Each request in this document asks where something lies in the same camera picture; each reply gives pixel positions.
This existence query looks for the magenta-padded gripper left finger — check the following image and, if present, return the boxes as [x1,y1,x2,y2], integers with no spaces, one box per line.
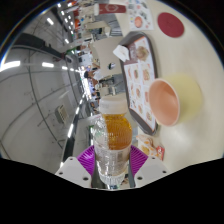
[54,144,98,190]

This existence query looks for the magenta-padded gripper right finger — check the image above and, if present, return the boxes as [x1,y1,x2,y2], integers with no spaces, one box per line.
[127,144,171,188]

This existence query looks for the clear plastic drink bottle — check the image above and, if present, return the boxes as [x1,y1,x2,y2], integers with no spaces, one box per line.
[92,95,134,191]

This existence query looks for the crumpled food wrapper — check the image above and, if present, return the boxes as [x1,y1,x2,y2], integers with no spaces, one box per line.
[135,133,166,161]

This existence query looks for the ceiling air conditioner unit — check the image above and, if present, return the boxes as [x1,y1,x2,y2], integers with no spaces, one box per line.
[53,103,71,125]

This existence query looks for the yellow mug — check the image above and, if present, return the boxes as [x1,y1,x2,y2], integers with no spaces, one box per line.
[147,73,204,128]

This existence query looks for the dark food tray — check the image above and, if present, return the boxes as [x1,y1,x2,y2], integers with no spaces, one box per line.
[117,31,160,137]

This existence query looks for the person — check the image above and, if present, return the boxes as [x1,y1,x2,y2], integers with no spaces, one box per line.
[83,67,105,83]

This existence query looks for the white crumpled napkin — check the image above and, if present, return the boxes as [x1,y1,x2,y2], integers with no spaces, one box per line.
[112,43,131,63]

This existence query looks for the beige chairs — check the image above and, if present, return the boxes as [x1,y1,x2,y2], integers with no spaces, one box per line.
[64,3,119,101]

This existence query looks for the ceiling lights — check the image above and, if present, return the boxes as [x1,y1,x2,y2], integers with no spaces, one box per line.
[0,1,98,141]

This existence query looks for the red round coaster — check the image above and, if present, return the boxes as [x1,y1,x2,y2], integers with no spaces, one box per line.
[156,11,186,39]

